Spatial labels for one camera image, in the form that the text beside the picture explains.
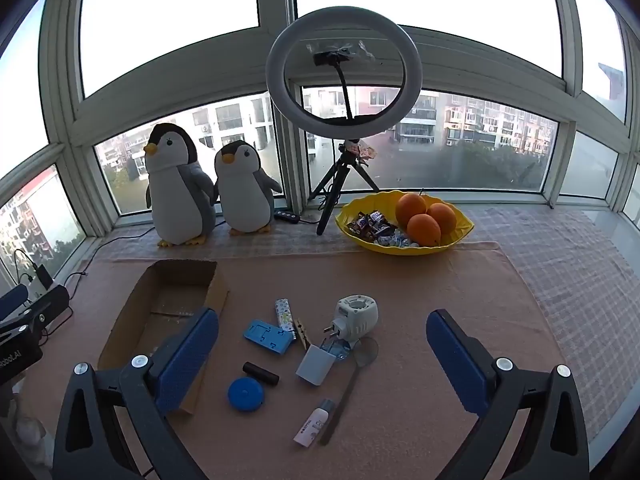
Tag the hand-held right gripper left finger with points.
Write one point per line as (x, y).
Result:
(187, 355)

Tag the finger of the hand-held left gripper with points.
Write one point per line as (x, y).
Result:
(47, 310)
(12, 301)

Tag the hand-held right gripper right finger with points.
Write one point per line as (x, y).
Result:
(452, 355)

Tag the round blue tape measure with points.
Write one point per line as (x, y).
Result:
(246, 395)

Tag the cardboard box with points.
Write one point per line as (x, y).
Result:
(165, 285)

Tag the black cylinder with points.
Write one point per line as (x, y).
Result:
(260, 373)

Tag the blue phone stand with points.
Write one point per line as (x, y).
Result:
(267, 335)

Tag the grey spoon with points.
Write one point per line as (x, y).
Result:
(367, 350)

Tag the white plug-in device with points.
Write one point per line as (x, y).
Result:
(357, 317)

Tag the patterned lighter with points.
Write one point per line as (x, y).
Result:
(283, 312)

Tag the small blue liquid bottle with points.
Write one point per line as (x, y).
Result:
(340, 351)

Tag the wooden clothespin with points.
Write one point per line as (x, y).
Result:
(302, 332)

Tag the white charger plug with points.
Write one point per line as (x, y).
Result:
(315, 365)

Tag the small white tube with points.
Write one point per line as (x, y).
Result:
(310, 427)

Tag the person's left hand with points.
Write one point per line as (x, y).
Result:
(29, 432)

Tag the black power adapter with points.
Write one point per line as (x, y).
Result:
(42, 277)

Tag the yellow leaf-shaped bowl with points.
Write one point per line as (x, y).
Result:
(425, 250)

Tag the checkered cloth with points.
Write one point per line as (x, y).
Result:
(575, 270)

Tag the pile of wrapped candies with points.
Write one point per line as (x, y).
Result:
(370, 222)

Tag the large penguin plush toy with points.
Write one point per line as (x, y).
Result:
(175, 185)

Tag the black inline remote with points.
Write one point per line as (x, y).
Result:
(286, 216)

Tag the small penguin plush toy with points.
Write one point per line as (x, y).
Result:
(245, 190)

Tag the black tripod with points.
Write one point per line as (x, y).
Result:
(336, 180)

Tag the crinkled plastic wrapper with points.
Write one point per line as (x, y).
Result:
(362, 150)

